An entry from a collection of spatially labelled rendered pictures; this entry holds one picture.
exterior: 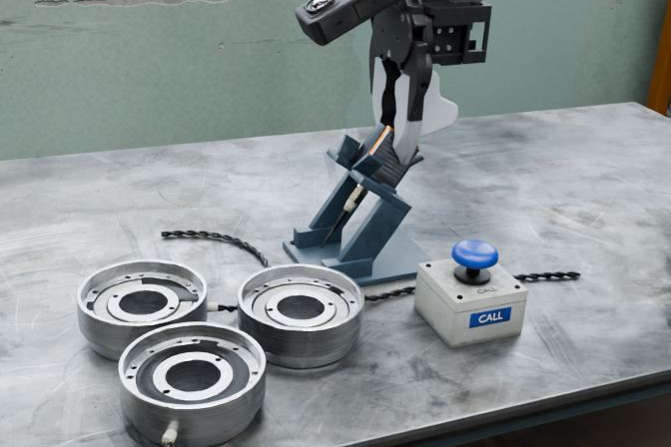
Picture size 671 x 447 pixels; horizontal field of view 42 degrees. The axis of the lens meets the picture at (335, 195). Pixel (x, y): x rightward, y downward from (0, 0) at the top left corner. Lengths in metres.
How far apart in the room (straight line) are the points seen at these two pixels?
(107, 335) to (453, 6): 0.40
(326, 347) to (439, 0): 0.32
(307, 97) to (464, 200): 1.48
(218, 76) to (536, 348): 1.71
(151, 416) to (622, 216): 0.62
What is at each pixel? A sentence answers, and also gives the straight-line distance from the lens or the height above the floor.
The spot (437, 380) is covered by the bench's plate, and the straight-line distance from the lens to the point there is 0.71.
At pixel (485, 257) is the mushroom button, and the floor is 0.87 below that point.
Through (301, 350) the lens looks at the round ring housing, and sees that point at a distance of 0.69.
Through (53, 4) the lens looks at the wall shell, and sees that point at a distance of 2.24.
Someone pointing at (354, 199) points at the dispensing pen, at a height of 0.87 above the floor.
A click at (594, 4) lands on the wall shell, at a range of 2.86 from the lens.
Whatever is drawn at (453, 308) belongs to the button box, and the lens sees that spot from 0.73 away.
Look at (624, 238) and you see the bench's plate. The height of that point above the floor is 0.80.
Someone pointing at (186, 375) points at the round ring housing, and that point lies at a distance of 0.68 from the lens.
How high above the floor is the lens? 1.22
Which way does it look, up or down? 25 degrees down
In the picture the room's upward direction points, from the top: 3 degrees clockwise
